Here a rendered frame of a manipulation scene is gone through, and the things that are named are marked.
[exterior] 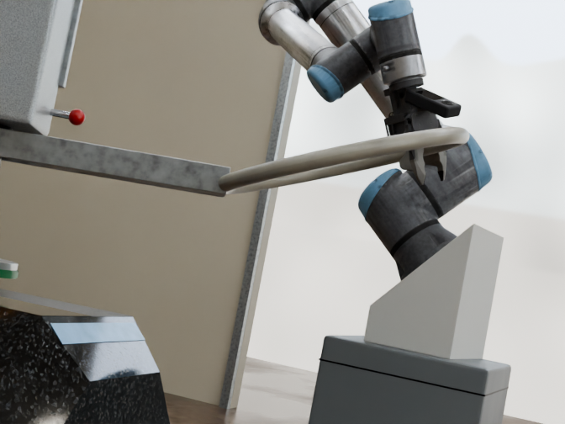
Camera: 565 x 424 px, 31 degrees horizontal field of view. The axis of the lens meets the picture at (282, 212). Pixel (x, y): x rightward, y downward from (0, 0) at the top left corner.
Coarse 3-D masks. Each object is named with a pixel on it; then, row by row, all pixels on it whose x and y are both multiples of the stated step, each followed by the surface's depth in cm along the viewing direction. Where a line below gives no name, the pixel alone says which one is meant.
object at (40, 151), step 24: (0, 144) 180; (24, 144) 181; (48, 144) 181; (72, 144) 182; (72, 168) 182; (96, 168) 182; (120, 168) 182; (144, 168) 183; (168, 168) 183; (192, 168) 183; (216, 168) 184; (192, 192) 194; (216, 192) 184
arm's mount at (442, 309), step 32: (448, 256) 242; (480, 256) 250; (416, 288) 244; (448, 288) 241; (480, 288) 254; (384, 320) 246; (416, 320) 243; (448, 320) 240; (480, 320) 259; (448, 352) 239; (480, 352) 264
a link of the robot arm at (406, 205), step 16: (384, 176) 258; (400, 176) 260; (368, 192) 258; (384, 192) 257; (400, 192) 256; (416, 192) 255; (368, 208) 259; (384, 208) 256; (400, 208) 254; (416, 208) 255; (432, 208) 256; (368, 224) 262; (384, 224) 256; (400, 224) 253; (416, 224) 253; (384, 240) 257
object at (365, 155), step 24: (360, 144) 168; (384, 144) 169; (408, 144) 170; (432, 144) 173; (456, 144) 192; (264, 168) 172; (288, 168) 170; (312, 168) 169; (336, 168) 214; (360, 168) 214; (240, 192) 202
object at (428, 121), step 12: (396, 84) 205; (408, 84) 204; (420, 84) 206; (396, 96) 208; (396, 108) 208; (408, 108) 206; (420, 108) 204; (384, 120) 209; (396, 120) 206; (408, 120) 204; (420, 120) 204; (432, 120) 206; (396, 132) 208
